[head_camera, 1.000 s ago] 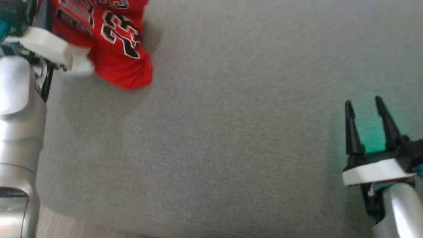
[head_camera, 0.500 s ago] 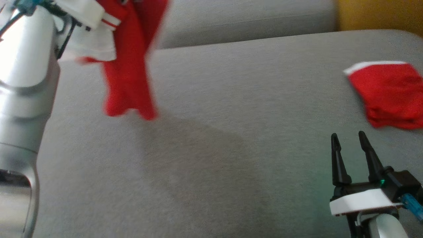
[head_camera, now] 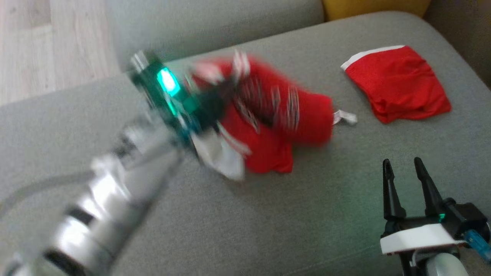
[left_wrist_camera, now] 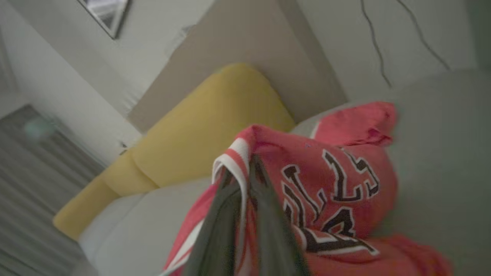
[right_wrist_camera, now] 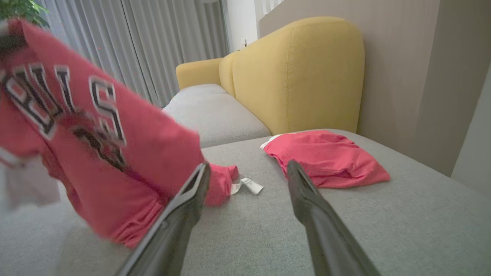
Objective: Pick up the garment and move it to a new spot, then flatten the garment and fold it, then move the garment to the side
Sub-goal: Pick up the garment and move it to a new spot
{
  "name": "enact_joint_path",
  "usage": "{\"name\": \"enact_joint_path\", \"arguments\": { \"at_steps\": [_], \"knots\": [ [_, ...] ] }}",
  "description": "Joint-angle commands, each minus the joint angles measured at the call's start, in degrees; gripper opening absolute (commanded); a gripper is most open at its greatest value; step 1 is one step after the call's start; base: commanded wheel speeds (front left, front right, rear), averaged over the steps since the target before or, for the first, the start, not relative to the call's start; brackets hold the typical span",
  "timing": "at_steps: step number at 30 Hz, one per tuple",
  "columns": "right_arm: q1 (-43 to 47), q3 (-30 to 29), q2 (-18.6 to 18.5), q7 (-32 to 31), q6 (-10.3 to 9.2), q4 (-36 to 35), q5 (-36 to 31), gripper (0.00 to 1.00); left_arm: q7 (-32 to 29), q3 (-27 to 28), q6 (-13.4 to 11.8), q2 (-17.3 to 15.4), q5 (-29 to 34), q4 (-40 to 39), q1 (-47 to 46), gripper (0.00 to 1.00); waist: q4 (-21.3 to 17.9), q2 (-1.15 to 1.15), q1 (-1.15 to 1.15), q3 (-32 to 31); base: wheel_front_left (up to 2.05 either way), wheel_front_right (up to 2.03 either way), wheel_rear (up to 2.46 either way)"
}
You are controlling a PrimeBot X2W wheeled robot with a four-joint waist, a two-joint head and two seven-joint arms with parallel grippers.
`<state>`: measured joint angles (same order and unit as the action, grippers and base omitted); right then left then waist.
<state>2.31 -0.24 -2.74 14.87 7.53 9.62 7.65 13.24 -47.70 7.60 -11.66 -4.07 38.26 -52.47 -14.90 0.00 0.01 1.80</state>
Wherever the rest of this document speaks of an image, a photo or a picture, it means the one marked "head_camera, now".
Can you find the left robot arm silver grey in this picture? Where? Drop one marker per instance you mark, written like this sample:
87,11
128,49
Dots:
107,199

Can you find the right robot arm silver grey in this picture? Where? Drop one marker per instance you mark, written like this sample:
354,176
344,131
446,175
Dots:
445,266

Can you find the red shorts white waistband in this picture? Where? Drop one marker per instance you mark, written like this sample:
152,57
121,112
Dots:
399,84

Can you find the red basketball jersey number 23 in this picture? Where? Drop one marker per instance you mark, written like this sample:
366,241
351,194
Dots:
276,126

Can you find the yellow pillow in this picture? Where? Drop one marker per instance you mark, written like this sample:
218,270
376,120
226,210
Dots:
376,7

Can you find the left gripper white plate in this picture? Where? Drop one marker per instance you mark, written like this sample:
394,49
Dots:
165,82

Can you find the grey sofa back cushion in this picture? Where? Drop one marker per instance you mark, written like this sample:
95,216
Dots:
215,27

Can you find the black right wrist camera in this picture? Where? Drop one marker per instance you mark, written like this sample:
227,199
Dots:
466,218

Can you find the grey fabric sofa seat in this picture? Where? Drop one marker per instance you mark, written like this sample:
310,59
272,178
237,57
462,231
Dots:
307,199

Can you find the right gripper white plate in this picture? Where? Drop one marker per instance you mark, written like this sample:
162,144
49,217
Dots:
418,237

